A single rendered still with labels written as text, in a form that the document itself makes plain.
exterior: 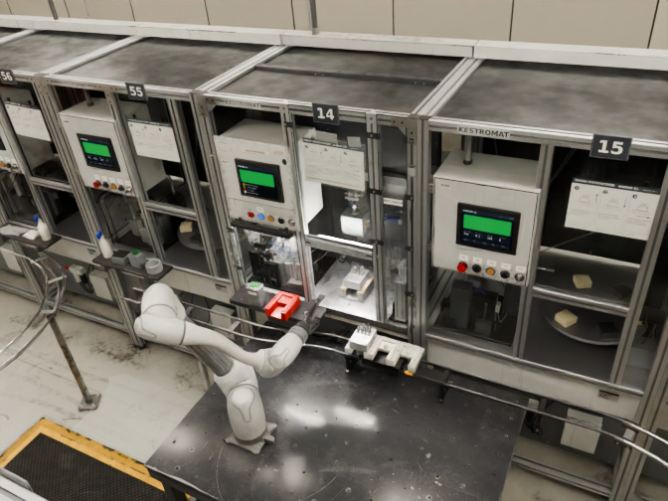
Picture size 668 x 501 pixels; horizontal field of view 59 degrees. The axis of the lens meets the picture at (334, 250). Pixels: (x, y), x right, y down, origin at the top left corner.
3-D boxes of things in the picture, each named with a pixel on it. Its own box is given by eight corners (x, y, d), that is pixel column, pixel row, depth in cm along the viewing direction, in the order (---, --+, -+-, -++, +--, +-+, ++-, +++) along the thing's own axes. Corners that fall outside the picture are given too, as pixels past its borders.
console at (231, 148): (227, 220, 306) (209, 137, 279) (256, 194, 326) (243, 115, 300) (296, 235, 288) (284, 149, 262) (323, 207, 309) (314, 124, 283)
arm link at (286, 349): (289, 327, 259) (277, 340, 268) (270, 350, 248) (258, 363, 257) (308, 343, 259) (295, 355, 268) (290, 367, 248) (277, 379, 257)
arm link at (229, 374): (238, 414, 281) (232, 381, 299) (266, 397, 280) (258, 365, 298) (131, 319, 236) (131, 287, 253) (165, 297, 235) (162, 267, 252)
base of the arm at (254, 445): (264, 459, 265) (262, 451, 261) (225, 442, 274) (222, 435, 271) (284, 428, 278) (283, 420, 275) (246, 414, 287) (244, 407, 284)
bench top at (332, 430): (145, 470, 270) (143, 464, 267) (267, 325, 345) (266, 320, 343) (465, 618, 208) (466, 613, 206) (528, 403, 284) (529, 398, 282)
